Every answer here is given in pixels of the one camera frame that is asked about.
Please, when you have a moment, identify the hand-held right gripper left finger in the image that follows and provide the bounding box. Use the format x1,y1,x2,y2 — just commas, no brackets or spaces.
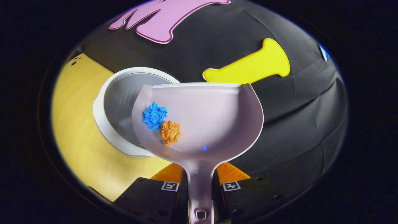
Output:
113,163,189,224

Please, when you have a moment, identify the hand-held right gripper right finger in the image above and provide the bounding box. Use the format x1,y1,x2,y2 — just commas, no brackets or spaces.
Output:
212,162,291,224

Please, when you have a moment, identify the orange paper trash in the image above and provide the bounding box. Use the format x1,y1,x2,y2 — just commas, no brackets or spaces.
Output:
160,120,181,147

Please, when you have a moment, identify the blue paper trash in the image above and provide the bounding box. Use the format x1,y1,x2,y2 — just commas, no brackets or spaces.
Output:
142,102,168,131

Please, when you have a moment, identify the pink dustpan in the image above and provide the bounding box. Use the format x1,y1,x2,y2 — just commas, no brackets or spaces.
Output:
132,82,264,224

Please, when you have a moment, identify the white ribbed garbage bin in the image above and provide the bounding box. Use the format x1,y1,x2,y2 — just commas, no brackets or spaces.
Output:
93,67,181,157

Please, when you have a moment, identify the black backdrop cloth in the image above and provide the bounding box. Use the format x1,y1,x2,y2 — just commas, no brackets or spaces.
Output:
75,0,349,199

